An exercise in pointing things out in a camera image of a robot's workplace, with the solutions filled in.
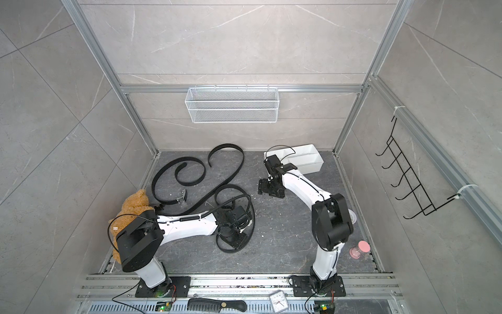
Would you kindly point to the long black leather belt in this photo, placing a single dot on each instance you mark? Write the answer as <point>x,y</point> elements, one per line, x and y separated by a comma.
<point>231,188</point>

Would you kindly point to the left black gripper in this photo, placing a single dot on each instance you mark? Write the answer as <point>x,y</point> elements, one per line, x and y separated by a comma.
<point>238,244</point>

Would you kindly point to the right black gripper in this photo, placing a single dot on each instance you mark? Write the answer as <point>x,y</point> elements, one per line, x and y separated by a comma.
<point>264,189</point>

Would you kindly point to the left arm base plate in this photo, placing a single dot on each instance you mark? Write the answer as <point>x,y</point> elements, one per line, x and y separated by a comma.
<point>177,286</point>

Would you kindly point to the white wire mesh basket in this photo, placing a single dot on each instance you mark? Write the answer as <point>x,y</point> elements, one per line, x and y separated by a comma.
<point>232,105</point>

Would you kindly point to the brown teddy bear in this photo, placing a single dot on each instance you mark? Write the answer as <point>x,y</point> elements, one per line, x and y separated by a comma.
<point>134,205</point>

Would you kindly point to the curled black belt with buckle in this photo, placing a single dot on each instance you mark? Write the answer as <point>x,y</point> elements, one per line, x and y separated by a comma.
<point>180,164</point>

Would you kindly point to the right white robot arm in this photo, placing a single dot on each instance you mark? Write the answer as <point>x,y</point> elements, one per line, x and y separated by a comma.
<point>331,223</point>

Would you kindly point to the white divided storage box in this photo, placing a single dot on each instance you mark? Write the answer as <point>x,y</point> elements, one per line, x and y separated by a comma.
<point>305,157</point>

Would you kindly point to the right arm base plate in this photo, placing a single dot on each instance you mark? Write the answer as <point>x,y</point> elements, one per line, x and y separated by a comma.
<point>304,286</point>

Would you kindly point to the pink round container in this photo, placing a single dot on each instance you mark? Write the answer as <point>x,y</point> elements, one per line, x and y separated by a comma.
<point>353,217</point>

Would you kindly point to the black comb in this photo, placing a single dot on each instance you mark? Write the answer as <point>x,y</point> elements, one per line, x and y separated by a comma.
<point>215,306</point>

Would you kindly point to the black wire hook rack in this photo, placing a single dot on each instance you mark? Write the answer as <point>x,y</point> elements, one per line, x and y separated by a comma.
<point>409,177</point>

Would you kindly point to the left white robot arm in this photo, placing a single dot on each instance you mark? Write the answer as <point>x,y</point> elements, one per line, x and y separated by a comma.
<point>138,241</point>

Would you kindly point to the small white clock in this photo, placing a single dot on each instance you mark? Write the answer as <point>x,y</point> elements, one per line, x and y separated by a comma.
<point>279,302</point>

